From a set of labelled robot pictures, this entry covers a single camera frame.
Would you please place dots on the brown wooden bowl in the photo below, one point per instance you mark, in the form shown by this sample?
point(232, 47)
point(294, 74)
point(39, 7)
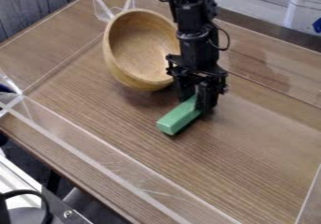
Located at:
point(139, 37)

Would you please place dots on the clear acrylic table fence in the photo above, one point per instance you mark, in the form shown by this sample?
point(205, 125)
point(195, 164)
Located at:
point(238, 168)

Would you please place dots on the clear acrylic corner bracket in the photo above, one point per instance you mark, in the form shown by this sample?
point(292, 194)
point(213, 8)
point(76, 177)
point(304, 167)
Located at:
point(104, 13)

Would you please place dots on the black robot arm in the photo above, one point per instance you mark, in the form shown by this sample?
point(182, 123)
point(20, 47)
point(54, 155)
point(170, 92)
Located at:
point(193, 16)

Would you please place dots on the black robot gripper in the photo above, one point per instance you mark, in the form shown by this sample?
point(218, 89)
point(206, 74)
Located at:
point(194, 68)

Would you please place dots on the green rectangular block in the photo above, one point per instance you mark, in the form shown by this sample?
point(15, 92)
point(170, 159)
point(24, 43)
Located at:
point(175, 120)

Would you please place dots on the white bucket in background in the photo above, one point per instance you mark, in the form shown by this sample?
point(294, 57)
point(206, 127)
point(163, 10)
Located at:
point(304, 16)

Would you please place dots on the metal bracket with screw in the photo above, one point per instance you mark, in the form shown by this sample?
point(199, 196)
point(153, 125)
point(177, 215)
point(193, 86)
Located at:
point(63, 214)

